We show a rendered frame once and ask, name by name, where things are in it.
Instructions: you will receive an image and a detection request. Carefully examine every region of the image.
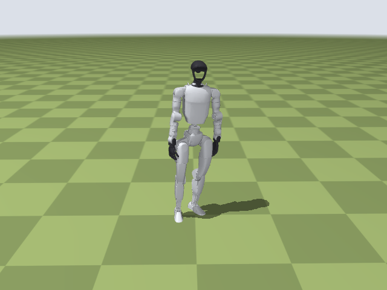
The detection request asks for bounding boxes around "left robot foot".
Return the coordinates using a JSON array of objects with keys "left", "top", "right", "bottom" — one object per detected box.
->
[{"left": 187, "top": 201, "right": 206, "bottom": 216}]

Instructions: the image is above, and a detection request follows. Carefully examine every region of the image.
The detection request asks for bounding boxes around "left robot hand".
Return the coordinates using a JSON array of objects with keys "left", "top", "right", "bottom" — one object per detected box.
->
[{"left": 212, "top": 136, "right": 221, "bottom": 156}]

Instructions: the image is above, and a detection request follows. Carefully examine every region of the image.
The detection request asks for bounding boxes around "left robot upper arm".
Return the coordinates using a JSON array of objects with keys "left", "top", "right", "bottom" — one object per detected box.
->
[{"left": 210, "top": 88, "right": 223, "bottom": 121}]

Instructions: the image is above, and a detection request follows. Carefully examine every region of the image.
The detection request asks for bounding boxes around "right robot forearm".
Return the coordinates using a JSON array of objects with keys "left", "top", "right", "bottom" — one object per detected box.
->
[{"left": 168, "top": 113, "right": 178, "bottom": 144}]

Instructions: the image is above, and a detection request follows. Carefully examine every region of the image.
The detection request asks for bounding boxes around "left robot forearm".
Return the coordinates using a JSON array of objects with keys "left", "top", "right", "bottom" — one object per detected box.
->
[{"left": 213, "top": 119, "right": 222, "bottom": 140}]

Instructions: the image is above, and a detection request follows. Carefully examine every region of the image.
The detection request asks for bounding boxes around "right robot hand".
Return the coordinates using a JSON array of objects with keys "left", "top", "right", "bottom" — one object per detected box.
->
[{"left": 168, "top": 138, "right": 179, "bottom": 160}]

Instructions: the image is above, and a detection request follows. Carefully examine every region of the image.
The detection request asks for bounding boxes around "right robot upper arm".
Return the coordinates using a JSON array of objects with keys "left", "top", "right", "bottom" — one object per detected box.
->
[{"left": 172, "top": 87, "right": 186, "bottom": 121}]

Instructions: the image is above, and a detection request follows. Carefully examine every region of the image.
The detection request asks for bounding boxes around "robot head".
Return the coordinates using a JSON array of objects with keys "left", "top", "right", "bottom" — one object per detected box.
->
[{"left": 190, "top": 60, "right": 207, "bottom": 88}]

